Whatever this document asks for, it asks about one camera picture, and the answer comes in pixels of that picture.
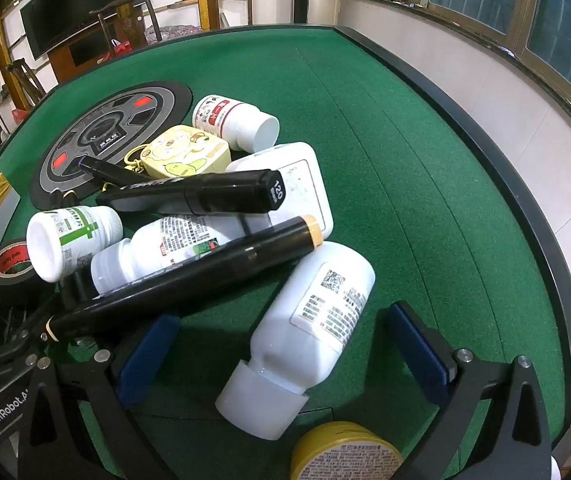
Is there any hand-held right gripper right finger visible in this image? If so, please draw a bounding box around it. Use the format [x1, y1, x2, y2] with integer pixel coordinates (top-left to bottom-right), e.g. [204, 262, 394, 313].
[388, 301, 552, 480]

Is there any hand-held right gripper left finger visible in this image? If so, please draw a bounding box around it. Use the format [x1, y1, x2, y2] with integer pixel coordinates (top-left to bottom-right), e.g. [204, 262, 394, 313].
[10, 312, 182, 480]

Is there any black tape roll red core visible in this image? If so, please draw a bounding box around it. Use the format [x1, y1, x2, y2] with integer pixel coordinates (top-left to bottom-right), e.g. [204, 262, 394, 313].
[0, 238, 61, 307]

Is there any black marker with yellow caps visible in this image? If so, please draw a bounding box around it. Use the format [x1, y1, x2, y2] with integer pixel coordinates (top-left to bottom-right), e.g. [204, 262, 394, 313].
[45, 215, 323, 345]

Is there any small white bottle green label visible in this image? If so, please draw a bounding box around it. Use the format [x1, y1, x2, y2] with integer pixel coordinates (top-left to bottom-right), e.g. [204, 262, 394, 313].
[26, 205, 124, 283]

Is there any white bottle red green label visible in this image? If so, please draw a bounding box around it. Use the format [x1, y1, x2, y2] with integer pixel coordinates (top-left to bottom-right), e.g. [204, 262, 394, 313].
[90, 215, 246, 296]

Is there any large white bottle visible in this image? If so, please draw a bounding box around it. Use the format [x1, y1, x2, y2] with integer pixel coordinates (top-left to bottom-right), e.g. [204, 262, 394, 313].
[214, 241, 376, 442]

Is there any yellow round container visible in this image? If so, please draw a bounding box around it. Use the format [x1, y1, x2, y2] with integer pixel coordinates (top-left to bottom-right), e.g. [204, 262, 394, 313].
[290, 421, 403, 480]

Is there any white rectangular plastic box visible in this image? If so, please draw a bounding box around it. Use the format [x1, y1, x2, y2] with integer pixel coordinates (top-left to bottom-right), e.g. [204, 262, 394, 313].
[225, 142, 335, 241]

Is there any black marker with grey label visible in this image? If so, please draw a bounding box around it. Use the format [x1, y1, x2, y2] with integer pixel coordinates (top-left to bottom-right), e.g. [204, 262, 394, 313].
[96, 169, 286, 215]

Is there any round grey black table panel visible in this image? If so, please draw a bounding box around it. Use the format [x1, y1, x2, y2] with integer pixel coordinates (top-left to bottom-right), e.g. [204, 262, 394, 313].
[29, 80, 193, 211]

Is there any wooden chair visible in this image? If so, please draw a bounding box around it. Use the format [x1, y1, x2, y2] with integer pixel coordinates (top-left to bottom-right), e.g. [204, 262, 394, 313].
[6, 59, 47, 107]
[89, 0, 163, 45]

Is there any white bottle with red label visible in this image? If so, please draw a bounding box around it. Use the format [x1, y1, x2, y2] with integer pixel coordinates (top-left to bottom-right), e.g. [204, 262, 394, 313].
[192, 94, 280, 152]

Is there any wooden television cabinet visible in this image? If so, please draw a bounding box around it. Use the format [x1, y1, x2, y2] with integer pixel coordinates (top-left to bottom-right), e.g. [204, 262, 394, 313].
[48, 10, 146, 83]

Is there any black television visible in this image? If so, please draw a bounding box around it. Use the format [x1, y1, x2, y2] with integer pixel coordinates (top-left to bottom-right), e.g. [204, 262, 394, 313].
[19, 0, 143, 60]

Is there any purple patterned cushion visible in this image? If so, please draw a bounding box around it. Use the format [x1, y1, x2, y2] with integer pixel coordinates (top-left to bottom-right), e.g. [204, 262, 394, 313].
[158, 24, 203, 42]

